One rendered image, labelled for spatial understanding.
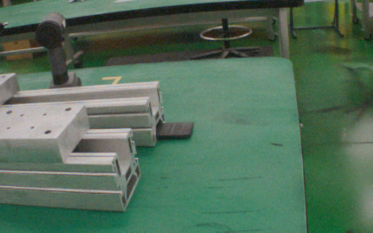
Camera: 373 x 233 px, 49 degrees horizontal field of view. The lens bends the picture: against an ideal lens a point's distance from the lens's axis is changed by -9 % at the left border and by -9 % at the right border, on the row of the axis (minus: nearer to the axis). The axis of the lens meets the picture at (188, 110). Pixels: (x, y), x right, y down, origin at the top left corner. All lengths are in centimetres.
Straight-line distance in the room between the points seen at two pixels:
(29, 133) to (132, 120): 21
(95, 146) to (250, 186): 24
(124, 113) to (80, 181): 20
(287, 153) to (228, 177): 11
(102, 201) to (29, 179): 12
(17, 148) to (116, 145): 15
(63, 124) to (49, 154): 5
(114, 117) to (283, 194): 33
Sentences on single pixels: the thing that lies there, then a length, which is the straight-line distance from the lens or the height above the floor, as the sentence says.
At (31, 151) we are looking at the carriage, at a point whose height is 88.
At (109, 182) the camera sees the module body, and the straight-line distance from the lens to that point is 60.
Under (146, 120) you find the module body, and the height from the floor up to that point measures 83.
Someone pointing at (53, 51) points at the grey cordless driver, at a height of 92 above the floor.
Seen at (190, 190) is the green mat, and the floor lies 78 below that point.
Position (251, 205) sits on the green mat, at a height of 78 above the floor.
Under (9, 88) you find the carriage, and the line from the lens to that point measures 93.
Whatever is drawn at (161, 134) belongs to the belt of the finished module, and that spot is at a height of 79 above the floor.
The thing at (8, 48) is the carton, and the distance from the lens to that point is 508.
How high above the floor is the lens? 115
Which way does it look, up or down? 24 degrees down
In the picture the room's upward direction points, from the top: 8 degrees counter-clockwise
